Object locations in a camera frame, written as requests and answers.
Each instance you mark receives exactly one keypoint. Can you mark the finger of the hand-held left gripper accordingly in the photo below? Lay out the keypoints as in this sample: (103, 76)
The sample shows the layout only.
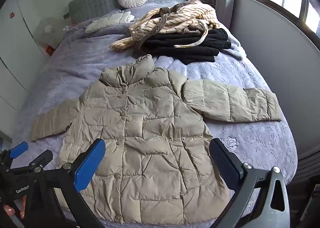
(41, 158)
(18, 148)

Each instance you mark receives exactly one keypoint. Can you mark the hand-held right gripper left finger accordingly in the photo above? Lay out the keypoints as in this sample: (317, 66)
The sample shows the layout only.
(90, 165)

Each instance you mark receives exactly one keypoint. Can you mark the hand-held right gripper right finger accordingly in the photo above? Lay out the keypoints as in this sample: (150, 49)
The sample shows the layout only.
(225, 165)

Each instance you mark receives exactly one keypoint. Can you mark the beige puffer jacket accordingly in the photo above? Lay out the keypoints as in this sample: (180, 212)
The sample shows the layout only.
(150, 130)

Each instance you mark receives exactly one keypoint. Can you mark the person's left hand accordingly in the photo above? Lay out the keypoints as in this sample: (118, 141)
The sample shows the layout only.
(10, 210)

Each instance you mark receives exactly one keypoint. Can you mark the dark grey pleated fabric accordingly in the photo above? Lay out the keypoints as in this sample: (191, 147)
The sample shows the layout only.
(307, 168)

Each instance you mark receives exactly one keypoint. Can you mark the white wardrobe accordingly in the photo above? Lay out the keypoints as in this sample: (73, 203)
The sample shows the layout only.
(12, 50)

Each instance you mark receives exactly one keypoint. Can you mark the red box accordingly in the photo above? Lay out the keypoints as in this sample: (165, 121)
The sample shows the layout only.
(50, 50)

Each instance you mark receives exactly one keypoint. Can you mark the purple embossed blanket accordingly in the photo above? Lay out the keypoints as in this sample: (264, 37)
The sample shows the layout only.
(82, 58)

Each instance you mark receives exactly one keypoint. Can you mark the white standing fan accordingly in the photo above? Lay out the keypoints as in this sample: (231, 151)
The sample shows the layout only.
(48, 29)

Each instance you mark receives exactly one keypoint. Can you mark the black folded clothing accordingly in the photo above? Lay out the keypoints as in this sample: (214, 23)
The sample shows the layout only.
(175, 48)

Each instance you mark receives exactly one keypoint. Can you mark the cream quilted garment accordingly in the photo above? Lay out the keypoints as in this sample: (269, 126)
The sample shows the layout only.
(107, 22)

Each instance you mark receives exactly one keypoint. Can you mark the cream striped fleece robe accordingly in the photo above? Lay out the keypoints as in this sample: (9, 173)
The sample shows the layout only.
(160, 25)

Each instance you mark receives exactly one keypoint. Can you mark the window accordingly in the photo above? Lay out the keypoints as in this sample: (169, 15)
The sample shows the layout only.
(287, 0)

